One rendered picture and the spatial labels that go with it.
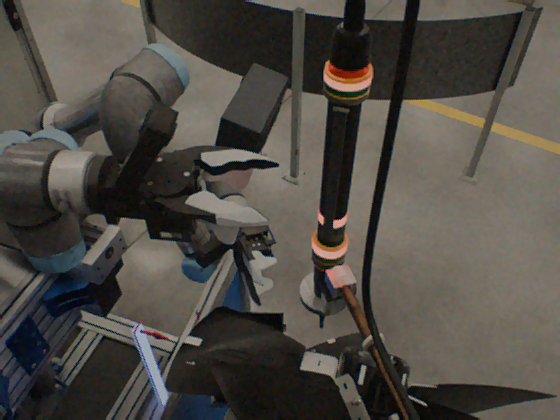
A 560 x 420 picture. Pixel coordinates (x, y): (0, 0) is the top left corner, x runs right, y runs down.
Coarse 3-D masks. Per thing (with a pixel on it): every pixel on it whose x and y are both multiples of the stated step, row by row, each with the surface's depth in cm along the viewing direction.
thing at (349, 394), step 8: (344, 376) 88; (336, 384) 85; (352, 384) 89; (344, 392) 86; (352, 392) 88; (344, 400) 85; (352, 400) 86; (352, 408) 85; (360, 408) 87; (352, 416) 84; (360, 416) 86; (368, 416) 87
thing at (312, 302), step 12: (312, 276) 77; (348, 276) 67; (300, 288) 76; (312, 288) 76; (324, 288) 68; (336, 288) 66; (312, 300) 74; (324, 300) 71; (336, 300) 71; (312, 312) 74; (324, 312) 73; (336, 312) 74
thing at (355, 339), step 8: (344, 336) 128; (352, 336) 125; (360, 336) 123; (320, 344) 128; (328, 344) 126; (336, 344) 123; (344, 344) 120; (352, 344) 118; (360, 344) 116; (320, 352) 123; (328, 352) 121; (336, 352) 118; (336, 376) 107
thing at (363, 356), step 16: (352, 352) 93; (368, 352) 97; (352, 368) 91; (368, 368) 89; (400, 368) 90; (368, 384) 89; (384, 384) 89; (368, 400) 89; (384, 400) 89; (384, 416) 91
